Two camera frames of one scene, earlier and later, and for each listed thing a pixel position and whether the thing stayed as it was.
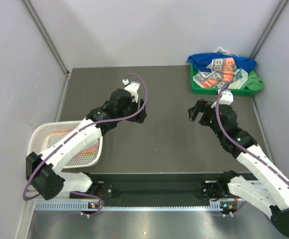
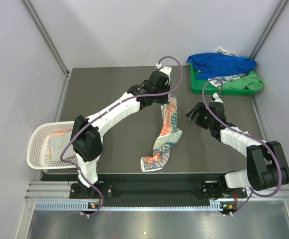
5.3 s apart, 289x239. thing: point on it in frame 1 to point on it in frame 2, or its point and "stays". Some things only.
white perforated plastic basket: [42, 135] stays
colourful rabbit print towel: [221, 71] to [170, 131]
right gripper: [201, 106] stays
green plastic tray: [197, 89] stays
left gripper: [139, 118] to [164, 100]
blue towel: [201, 61] stays
